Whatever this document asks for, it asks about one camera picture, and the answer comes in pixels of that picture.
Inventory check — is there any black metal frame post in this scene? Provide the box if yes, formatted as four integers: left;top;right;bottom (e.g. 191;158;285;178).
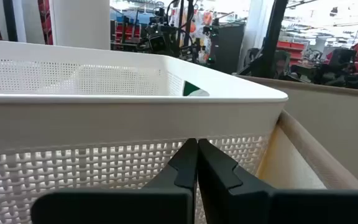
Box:
2;0;19;43
261;0;289;78

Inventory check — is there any green fleece cloth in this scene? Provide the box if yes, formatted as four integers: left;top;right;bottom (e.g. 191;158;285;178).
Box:
183;80;210;97

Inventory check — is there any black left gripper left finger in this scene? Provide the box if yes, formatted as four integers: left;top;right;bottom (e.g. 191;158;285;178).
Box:
30;138;199;224

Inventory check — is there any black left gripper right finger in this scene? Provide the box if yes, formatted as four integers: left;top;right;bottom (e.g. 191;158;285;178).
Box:
197;138;358;224

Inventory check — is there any white perforated plastic laundry basket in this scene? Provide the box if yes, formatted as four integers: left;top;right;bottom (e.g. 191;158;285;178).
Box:
0;39;289;224

